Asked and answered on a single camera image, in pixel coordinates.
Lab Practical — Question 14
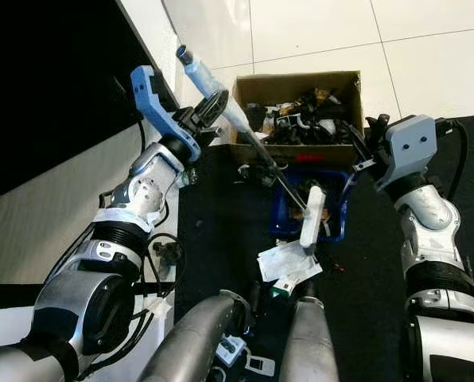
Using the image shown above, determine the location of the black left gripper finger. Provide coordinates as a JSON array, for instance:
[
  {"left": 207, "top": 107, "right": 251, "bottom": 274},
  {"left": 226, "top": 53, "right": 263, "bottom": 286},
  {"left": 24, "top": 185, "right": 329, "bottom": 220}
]
[{"left": 196, "top": 88, "right": 230, "bottom": 131}]

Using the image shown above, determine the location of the light blue handled white broom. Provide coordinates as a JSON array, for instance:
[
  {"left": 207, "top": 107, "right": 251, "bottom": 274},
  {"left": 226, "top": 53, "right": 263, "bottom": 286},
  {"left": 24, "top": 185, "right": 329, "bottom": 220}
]
[{"left": 176, "top": 45, "right": 328, "bottom": 250}]

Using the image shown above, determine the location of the blue dustpan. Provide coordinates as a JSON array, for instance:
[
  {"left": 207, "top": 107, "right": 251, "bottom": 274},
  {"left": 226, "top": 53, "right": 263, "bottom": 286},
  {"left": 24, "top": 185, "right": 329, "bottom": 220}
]
[{"left": 268, "top": 156, "right": 378, "bottom": 242}]

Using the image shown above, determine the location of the black floor mat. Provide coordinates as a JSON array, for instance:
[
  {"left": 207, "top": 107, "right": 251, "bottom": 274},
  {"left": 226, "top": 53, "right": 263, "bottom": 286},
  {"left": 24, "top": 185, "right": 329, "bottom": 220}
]
[{"left": 164, "top": 115, "right": 474, "bottom": 382}]

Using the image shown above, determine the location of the black junk pile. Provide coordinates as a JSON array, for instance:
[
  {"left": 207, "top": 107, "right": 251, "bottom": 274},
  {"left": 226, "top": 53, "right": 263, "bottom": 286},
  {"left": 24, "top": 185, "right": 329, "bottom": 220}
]
[{"left": 243, "top": 88, "right": 356, "bottom": 146}]

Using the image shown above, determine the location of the black plastic part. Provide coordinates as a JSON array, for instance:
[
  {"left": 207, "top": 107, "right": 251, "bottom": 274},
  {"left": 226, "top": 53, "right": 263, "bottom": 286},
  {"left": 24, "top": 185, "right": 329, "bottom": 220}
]
[{"left": 239, "top": 163, "right": 279, "bottom": 190}]

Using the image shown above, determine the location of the brown cardboard box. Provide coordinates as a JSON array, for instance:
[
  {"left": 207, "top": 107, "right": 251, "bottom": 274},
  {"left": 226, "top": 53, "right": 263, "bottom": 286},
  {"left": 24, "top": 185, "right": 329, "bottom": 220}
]
[{"left": 229, "top": 71, "right": 366, "bottom": 168}]

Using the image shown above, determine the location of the black cabinet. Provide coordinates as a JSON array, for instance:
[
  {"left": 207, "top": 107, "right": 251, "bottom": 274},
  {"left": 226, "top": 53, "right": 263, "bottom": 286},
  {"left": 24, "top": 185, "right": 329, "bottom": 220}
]
[{"left": 0, "top": 0, "right": 181, "bottom": 197}]

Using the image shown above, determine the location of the crumpled white paper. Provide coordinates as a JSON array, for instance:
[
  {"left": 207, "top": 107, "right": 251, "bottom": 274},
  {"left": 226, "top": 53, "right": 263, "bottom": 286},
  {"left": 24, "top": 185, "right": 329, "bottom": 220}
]
[{"left": 256, "top": 239, "right": 324, "bottom": 289}]

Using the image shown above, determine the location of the small green white scrap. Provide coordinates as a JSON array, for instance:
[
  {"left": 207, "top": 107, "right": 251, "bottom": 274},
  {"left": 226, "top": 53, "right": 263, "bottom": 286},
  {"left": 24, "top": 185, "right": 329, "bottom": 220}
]
[{"left": 271, "top": 279, "right": 294, "bottom": 298}]

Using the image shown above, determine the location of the silver right robot leg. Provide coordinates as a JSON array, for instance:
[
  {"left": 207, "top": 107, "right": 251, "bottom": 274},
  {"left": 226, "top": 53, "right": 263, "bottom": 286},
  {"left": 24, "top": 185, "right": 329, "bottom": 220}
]
[{"left": 284, "top": 298, "right": 342, "bottom": 382}]

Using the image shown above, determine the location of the silver robot leg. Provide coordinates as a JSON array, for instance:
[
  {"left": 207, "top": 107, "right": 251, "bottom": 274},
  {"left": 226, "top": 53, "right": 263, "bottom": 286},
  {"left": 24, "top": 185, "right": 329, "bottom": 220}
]
[
  {"left": 137, "top": 290, "right": 252, "bottom": 382},
  {"left": 284, "top": 298, "right": 342, "bottom": 382}
]

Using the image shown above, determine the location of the silver left robot leg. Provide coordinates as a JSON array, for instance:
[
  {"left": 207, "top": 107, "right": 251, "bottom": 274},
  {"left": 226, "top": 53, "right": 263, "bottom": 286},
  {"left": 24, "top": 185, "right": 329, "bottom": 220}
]
[{"left": 137, "top": 290, "right": 252, "bottom": 382}]

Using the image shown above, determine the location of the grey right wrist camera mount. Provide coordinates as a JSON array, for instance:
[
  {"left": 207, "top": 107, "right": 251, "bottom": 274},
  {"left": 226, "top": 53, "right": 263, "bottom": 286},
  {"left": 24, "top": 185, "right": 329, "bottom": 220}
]
[{"left": 382, "top": 115, "right": 439, "bottom": 192}]

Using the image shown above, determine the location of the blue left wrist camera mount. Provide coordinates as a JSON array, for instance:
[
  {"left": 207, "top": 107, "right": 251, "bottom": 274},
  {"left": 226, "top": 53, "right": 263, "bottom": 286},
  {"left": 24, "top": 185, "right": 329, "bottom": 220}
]
[{"left": 130, "top": 65, "right": 201, "bottom": 164}]

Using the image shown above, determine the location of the black wall cable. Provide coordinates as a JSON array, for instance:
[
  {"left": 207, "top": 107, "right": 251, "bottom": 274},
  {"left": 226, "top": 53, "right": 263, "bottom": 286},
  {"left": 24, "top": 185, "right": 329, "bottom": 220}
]
[{"left": 99, "top": 119, "right": 147, "bottom": 209}]

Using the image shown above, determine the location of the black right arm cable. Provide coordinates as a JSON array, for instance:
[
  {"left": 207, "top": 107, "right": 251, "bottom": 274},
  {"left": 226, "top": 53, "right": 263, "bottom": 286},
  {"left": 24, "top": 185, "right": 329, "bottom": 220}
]
[{"left": 434, "top": 119, "right": 470, "bottom": 201}]

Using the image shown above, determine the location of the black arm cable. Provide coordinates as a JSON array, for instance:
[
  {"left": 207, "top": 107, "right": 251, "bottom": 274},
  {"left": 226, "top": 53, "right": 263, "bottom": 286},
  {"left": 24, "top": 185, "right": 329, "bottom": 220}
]
[
  {"left": 143, "top": 232, "right": 188, "bottom": 281},
  {"left": 434, "top": 119, "right": 470, "bottom": 201}
]

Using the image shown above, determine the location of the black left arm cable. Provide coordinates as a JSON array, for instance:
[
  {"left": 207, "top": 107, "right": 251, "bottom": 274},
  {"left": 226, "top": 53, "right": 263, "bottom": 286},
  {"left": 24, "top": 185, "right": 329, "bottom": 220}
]
[{"left": 143, "top": 232, "right": 188, "bottom": 281}]

